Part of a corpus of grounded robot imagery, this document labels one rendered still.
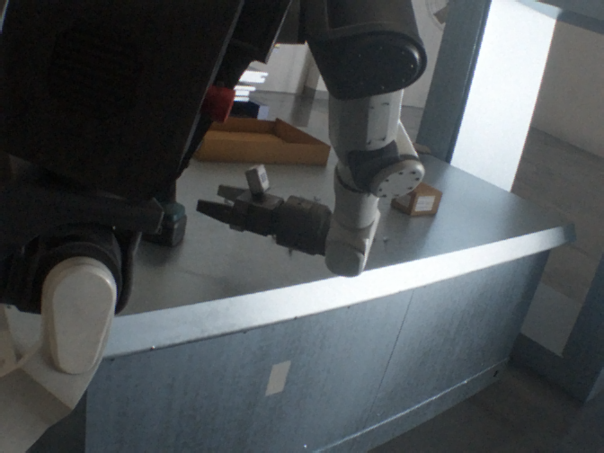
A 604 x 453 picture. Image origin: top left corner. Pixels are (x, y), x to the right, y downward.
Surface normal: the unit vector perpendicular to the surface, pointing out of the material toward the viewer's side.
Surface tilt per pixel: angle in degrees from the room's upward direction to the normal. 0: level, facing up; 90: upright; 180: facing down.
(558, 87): 90
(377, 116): 123
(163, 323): 68
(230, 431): 90
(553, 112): 90
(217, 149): 90
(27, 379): 108
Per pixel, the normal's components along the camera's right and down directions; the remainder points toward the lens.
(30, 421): 0.49, 0.39
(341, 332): 0.67, 0.39
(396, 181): 0.30, 0.82
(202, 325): 0.71, 0.00
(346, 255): -0.32, 0.83
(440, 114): -0.74, 0.04
